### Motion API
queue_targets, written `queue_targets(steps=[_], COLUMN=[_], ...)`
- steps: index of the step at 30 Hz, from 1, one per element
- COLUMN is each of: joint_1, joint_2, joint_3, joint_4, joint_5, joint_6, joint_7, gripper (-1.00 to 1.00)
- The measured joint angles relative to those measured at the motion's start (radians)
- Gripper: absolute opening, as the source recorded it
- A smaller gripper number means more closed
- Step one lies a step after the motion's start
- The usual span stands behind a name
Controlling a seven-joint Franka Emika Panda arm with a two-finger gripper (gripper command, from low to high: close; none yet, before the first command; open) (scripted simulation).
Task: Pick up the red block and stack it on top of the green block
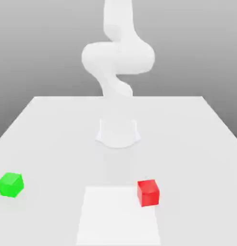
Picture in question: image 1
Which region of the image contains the small red cube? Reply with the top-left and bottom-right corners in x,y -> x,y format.
137,179 -> 161,208

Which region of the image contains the small green cube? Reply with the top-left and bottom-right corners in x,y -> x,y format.
0,172 -> 25,198

